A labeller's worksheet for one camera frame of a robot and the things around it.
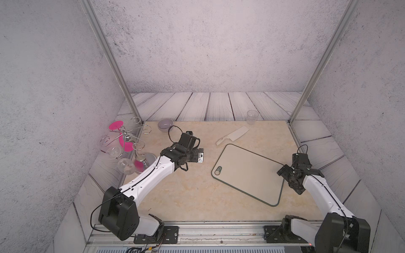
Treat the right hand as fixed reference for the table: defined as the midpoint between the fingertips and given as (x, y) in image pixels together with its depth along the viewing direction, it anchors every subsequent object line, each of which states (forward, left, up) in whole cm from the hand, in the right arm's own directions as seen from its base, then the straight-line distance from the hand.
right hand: (288, 177), depth 84 cm
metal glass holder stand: (+11, +80, +23) cm, 84 cm away
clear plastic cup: (+50, +11, -3) cm, 52 cm away
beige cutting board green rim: (+8, +17, -11) cm, 22 cm away
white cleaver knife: (+34, +25, -6) cm, 43 cm away
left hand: (+8, +48, +10) cm, 50 cm away
